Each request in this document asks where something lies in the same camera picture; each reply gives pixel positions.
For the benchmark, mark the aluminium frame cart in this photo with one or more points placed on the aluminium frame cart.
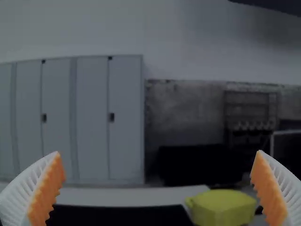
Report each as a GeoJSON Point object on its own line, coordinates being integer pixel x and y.
{"type": "Point", "coordinates": [285, 143]}

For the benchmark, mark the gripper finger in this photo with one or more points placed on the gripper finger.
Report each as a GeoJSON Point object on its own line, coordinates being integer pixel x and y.
{"type": "Point", "coordinates": [35, 188]}
{"type": "Point", "coordinates": [275, 188]}

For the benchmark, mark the grey cupboard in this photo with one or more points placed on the grey cupboard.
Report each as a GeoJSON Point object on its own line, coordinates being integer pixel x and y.
{"type": "Point", "coordinates": [108, 117]}
{"type": "Point", "coordinates": [6, 117]}
{"type": "Point", "coordinates": [44, 117]}

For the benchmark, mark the grey shelf rack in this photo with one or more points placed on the grey shelf rack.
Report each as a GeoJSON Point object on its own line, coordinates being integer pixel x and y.
{"type": "Point", "coordinates": [249, 110]}

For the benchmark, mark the black mat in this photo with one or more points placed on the black mat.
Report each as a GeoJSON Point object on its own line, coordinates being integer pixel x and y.
{"type": "Point", "coordinates": [117, 215]}

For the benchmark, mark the yellow plastic case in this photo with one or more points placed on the yellow plastic case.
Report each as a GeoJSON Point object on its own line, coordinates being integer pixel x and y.
{"type": "Point", "coordinates": [221, 204]}

